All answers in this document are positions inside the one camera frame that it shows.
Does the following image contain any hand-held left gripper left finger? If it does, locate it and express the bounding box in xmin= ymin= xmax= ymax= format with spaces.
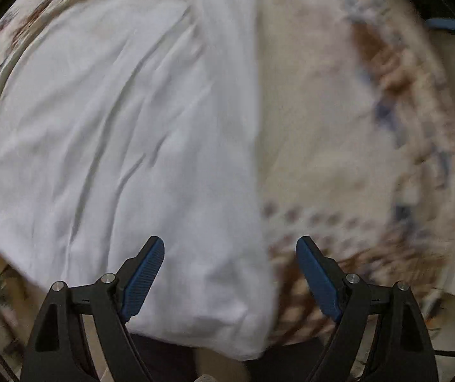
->
xmin=19 ymin=236 xmax=165 ymax=382

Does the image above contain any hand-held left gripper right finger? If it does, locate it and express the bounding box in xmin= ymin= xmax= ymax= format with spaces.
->
xmin=296 ymin=236 xmax=439 ymax=382

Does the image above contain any white shirt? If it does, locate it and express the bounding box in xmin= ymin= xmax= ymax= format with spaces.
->
xmin=0 ymin=0 xmax=280 ymax=361

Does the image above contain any dark cloth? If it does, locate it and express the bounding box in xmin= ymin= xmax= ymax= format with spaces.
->
xmin=126 ymin=332 xmax=332 ymax=382

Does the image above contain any patterned blanket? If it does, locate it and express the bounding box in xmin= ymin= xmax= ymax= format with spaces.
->
xmin=0 ymin=0 xmax=455 ymax=347

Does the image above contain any blue object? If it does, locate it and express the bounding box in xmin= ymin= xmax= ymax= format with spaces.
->
xmin=426 ymin=17 xmax=455 ymax=32

